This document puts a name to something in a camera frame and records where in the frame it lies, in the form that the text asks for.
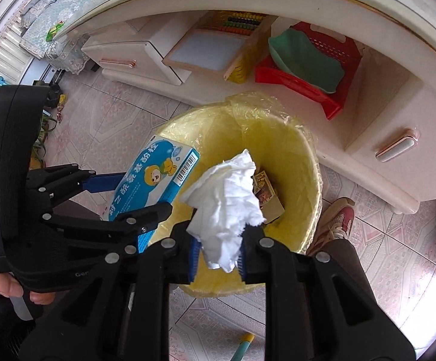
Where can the black handbag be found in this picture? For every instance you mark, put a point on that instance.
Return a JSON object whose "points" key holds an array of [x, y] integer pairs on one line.
{"points": [[54, 93]]}

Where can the yellow lined trash bin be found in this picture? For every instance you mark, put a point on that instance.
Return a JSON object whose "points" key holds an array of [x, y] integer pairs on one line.
{"points": [[246, 133]]}

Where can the blue bear medicine box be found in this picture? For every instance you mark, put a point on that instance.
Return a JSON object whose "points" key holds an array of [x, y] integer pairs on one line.
{"points": [[156, 175]]}

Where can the white tissue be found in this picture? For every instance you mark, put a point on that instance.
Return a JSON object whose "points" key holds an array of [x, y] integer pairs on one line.
{"points": [[225, 204]]}

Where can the wooden framed board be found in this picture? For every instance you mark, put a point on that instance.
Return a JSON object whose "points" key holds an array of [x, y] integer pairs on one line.
{"points": [[224, 43]]}

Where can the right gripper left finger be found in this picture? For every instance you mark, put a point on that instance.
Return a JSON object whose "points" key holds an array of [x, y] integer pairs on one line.
{"points": [[123, 313]]}

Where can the brown patterned carton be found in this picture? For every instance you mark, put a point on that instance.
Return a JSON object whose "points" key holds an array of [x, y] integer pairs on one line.
{"points": [[269, 202]]}

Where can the quilted blue sofa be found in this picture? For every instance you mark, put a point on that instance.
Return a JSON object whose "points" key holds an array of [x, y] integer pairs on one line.
{"points": [[39, 16]]}

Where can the white radiator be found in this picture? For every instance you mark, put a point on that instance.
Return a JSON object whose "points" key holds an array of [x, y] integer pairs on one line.
{"points": [[14, 60]]}

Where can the red plastic basket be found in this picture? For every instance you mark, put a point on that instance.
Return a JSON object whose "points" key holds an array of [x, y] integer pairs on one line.
{"points": [[346, 52]]}

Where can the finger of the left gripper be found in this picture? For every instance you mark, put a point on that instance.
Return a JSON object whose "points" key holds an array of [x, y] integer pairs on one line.
{"points": [[51, 186], [125, 226]]}

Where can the green snack packet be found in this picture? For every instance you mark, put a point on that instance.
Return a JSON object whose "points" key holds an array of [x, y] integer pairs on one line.
{"points": [[54, 30]]}

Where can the person's shoe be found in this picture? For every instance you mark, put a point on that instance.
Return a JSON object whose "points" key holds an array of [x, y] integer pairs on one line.
{"points": [[335, 223]]}

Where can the person's left hand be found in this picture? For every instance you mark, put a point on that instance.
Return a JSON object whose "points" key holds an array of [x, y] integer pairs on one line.
{"points": [[10, 288]]}

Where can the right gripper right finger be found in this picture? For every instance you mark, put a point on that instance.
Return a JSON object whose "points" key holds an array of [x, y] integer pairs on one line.
{"points": [[314, 309]]}

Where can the cream coffee table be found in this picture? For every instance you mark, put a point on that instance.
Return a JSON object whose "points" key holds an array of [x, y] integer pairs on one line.
{"points": [[360, 73]]}

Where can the person's grey trouser leg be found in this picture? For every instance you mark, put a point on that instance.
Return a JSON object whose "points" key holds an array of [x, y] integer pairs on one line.
{"points": [[345, 263]]}

